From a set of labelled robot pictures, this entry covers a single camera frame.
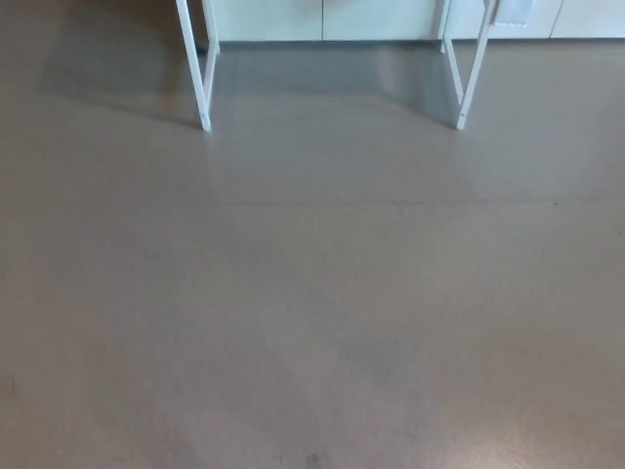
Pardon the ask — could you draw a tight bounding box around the white cabinet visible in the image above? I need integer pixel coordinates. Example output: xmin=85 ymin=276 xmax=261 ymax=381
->
xmin=202 ymin=0 xmax=625 ymax=43

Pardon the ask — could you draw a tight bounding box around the white table leg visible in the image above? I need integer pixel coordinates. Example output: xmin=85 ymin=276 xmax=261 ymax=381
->
xmin=439 ymin=0 xmax=500 ymax=131
xmin=175 ymin=0 xmax=222 ymax=132

